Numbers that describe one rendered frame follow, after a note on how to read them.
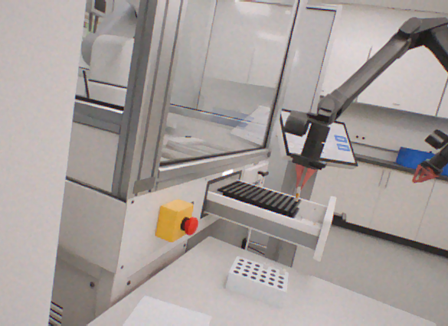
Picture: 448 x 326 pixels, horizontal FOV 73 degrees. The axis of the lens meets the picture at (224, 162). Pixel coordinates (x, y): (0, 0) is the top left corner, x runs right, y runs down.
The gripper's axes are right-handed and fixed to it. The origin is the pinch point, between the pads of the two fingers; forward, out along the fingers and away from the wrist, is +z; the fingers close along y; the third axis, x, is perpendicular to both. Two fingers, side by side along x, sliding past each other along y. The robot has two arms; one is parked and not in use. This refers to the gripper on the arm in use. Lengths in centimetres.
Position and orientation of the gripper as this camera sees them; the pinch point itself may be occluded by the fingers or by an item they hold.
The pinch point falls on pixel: (299, 186)
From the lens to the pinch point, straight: 94.9
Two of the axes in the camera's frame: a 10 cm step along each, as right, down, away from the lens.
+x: 3.8, -0.6, 9.3
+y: 8.8, 3.2, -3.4
